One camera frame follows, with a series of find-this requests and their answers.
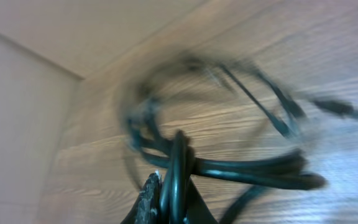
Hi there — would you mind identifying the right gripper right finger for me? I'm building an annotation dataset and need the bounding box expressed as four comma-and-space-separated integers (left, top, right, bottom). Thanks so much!
185, 180, 218, 224

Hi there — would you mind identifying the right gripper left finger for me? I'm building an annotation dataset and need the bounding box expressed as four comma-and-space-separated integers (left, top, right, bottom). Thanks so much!
121, 172, 161, 224

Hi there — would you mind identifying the thin black USB cable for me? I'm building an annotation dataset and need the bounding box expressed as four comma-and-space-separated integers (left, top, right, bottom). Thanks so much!
119, 52, 358, 224

